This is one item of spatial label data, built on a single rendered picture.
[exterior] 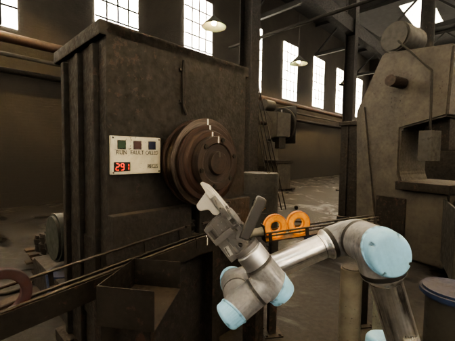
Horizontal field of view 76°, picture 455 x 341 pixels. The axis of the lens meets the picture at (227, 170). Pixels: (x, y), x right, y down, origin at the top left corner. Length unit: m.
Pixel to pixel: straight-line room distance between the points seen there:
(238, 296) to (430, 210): 3.11
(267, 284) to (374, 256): 0.27
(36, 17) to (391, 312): 7.81
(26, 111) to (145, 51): 5.99
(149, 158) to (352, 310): 1.40
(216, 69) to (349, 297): 1.54
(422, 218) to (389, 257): 2.92
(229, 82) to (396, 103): 2.38
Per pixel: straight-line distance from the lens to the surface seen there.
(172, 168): 1.44
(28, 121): 7.45
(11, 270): 1.28
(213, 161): 1.49
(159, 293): 1.29
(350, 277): 1.88
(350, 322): 1.99
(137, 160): 1.49
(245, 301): 0.78
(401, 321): 0.97
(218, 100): 1.87
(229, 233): 0.74
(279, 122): 9.45
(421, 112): 3.76
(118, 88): 1.50
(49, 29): 7.97
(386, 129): 3.91
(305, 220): 1.98
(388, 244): 0.85
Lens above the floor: 1.17
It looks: 3 degrees down
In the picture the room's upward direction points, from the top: 1 degrees clockwise
